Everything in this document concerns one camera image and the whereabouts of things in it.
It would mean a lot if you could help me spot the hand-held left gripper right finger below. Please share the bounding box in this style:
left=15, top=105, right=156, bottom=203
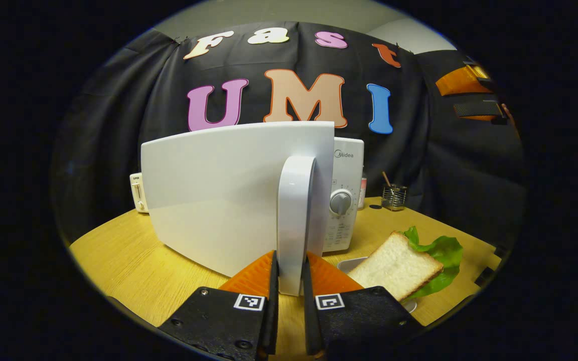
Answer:
left=302, top=251, right=425, bottom=357

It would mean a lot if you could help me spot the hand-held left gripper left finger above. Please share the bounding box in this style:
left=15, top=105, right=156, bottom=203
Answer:
left=158, top=250, right=279, bottom=360

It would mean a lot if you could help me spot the bread and lettuce sandwich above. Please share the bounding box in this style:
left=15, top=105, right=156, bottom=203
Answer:
left=348, top=226, right=464, bottom=301

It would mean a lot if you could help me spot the white microwave oven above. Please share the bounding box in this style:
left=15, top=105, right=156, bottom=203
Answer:
left=140, top=121, right=365, bottom=296

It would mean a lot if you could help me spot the white plastic tray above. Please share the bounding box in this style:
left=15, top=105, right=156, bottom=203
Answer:
left=337, top=257, right=418, bottom=314

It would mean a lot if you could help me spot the white toaster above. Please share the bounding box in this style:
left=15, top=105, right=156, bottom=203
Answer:
left=129, top=172, right=150, bottom=214

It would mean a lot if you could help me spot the black backdrop cloth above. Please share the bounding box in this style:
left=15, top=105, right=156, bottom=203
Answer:
left=51, top=21, right=526, bottom=246

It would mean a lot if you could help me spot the wire mesh holder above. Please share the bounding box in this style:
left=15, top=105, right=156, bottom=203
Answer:
left=381, top=184, right=408, bottom=211

